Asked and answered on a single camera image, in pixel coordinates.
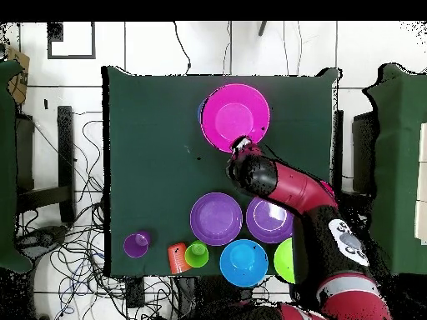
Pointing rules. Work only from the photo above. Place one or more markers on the pink plastic bowl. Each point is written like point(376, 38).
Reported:
point(233, 116)

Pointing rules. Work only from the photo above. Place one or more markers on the blue ribbed small bowl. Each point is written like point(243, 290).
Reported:
point(199, 111)

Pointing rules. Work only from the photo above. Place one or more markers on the purple plastic bowl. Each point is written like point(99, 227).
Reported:
point(215, 220)
point(267, 223)

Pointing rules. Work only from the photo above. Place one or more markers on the orange plastic cup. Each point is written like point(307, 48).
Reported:
point(176, 260)

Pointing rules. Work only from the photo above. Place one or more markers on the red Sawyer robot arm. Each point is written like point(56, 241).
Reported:
point(293, 190)

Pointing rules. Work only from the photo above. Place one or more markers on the black upright bar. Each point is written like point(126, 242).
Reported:
point(337, 150)

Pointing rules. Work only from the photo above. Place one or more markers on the dark green tablecloth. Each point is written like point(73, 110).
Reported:
point(150, 150)

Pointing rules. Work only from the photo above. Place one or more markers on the blue deep plastic bowl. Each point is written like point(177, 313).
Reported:
point(242, 265)

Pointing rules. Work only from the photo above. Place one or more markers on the black box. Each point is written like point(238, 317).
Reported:
point(363, 150)

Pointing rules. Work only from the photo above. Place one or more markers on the dark short rod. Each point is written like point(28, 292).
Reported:
point(262, 28)

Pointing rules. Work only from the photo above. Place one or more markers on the green plastic bowl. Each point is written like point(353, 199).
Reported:
point(285, 260)

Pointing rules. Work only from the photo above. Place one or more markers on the green plastic cup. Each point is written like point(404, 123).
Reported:
point(196, 256)

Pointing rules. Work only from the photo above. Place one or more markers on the purple plastic cup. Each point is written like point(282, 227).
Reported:
point(133, 248)

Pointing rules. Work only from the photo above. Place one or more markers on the green cloth covered table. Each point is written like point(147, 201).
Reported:
point(400, 166)
point(6, 166)

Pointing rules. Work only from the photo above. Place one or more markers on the black metal stand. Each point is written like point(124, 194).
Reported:
point(65, 150)

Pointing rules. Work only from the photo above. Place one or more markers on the black power strip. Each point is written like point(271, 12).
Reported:
point(135, 291)

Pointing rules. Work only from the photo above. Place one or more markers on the black cabinet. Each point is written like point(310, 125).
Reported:
point(25, 150)

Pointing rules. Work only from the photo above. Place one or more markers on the brown cardboard box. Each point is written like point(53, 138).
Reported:
point(18, 83)

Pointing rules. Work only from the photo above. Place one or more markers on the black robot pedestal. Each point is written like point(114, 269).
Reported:
point(200, 293)

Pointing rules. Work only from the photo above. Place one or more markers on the black square floor frame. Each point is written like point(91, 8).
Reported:
point(71, 57)

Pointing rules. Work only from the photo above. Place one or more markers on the dark pedestal leg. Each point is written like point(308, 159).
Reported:
point(43, 235)

